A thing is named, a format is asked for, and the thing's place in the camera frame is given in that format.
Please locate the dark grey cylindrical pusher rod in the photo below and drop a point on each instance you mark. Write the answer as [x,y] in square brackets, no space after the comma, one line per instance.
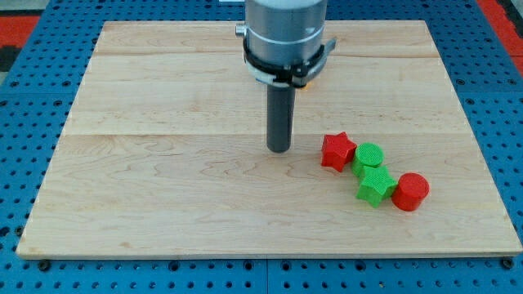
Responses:
[279,118]

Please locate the black and white mounting ring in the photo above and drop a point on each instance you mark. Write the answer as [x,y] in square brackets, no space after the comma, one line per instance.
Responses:
[296,76]

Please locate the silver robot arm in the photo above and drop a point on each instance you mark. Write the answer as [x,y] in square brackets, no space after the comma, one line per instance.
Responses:
[282,42]

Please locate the red star block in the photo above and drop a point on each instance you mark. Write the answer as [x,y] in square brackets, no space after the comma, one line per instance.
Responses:
[337,150]

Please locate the green star block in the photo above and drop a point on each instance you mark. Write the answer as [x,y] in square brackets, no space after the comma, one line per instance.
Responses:
[376,185]

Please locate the green cylinder block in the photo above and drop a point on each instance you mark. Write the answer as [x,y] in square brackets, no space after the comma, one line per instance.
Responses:
[366,155]

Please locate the light wooden board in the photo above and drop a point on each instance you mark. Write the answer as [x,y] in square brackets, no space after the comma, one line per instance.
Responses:
[163,154]

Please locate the red cylinder block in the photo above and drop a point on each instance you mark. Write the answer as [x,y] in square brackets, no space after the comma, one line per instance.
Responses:
[410,192]

